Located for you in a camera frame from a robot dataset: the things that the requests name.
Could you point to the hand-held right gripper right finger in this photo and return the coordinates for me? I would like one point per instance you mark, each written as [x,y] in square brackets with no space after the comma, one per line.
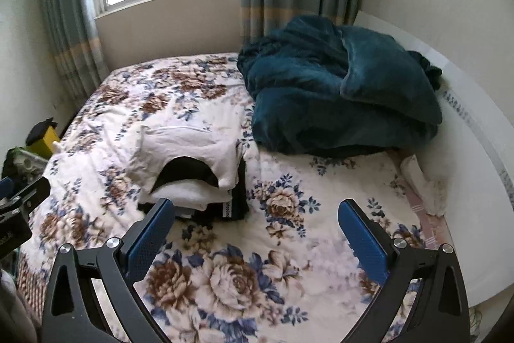
[361,242]

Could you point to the floral bed sheet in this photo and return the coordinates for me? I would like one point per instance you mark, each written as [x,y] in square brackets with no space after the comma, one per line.
[192,278]

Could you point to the dark teal blanket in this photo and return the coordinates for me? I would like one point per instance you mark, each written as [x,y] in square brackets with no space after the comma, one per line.
[321,94]

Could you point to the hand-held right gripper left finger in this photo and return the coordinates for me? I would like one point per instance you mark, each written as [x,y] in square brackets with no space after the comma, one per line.
[150,238]

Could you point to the white crumpled cloth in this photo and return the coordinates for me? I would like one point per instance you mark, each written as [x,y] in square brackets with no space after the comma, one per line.
[429,186]

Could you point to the white headboard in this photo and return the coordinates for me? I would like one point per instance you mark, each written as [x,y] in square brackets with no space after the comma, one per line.
[461,118]

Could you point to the white folded garment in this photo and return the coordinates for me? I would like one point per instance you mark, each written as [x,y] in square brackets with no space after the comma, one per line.
[188,196]

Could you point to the yellow and black box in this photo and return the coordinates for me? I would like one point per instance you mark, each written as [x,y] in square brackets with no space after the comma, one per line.
[44,136]

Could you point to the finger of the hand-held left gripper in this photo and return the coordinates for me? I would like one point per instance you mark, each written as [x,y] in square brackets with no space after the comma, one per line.
[32,192]

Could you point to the pink mattress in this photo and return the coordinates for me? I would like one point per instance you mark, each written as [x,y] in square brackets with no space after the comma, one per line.
[431,232]

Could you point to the white t-shirt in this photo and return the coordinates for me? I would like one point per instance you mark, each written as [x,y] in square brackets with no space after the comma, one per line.
[184,144]

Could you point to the black folded garment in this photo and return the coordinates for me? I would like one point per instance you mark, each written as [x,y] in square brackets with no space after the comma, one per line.
[237,202]

